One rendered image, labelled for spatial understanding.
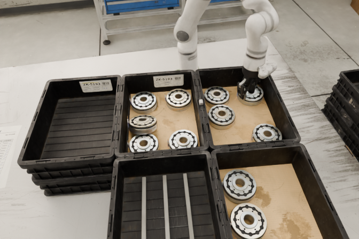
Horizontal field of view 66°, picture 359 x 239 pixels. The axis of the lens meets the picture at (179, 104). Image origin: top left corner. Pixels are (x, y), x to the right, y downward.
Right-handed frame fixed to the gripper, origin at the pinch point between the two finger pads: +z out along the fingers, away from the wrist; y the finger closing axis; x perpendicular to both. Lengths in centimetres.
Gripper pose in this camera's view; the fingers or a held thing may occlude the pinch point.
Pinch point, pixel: (247, 92)
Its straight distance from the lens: 114.8
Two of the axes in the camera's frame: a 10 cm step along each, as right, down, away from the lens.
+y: -7.3, 5.1, -4.5
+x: 6.8, 5.2, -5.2
